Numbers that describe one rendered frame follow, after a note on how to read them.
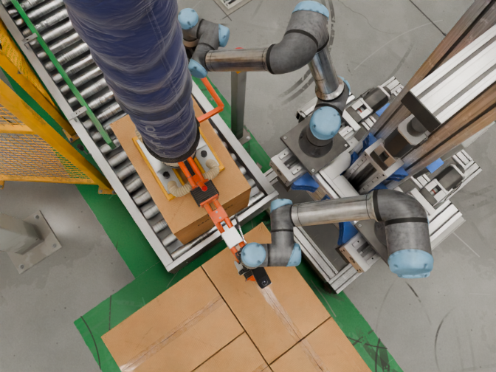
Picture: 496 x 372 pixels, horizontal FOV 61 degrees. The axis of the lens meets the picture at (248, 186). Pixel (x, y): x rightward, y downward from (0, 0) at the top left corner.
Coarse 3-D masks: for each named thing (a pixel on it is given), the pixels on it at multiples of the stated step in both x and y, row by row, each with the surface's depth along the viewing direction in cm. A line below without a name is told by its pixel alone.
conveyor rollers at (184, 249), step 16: (32, 0) 254; (32, 16) 251; (64, 16) 254; (48, 32) 248; (64, 32) 252; (80, 48) 247; (48, 64) 243; (80, 64) 244; (80, 80) 241; (112, 96) 240; (112, 112) 237; (224, 144) 234; (112, 160) 229; (160, 224) 221; (224, 224) 223; (176, 240) 222; (176, 256) 217
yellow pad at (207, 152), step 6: (204, 138) 190; (198, 150) 188; (204, 150) 188; (210, 150) 188; (198, 156) 187; (204, 156) 186; (210, 156) 187; (216, 156) 188; (198, 162) 187; (204, 162) 186; (204, 168) 186; (222, 168) 186
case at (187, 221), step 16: (192, 96) 197; (112, 128) 192; (128, 128) 192; (208, 128) 193; (128, 144) 190; (144, 160) 188; (224, 160) 190; (144, 176) 186; (224, 176) 188; (240, 176) 188; (160, 192) 185; (224, 192) 186; (240, 192) 186; (160, 208) 183; (176, 208) 183; (192, 208) 184; (224, 208) 194; (240, 208) 217; (176, 224) 181; (192, 224) 185; (208, 224) 207; (192, 240) 219
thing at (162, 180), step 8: (136, 136) 189; (136, 144) 188; (144, 152) 186; (152, 168) 185; (168, 168) 185; (160, 176) 184; (168, 176) 182; (176, 176) 185; (160, 184) 183; (176, 184) 183; (184, 184) 184; (168, 192) 182; (168, 200) 182
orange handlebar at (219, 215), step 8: (208, 88) 183; (216, 96) 182; (208, 112) 180; (216, 112) 180; (200, 120) 179; (192, 160) 174; (184, 168) 173; (200, 176) 173; (192, 184) 172; (216, 200) 170; (208, 208) 169; (216, 216) 168; (224, 216) 168; (216, 224) 168; (232, 224) 169; (232, 248) 166
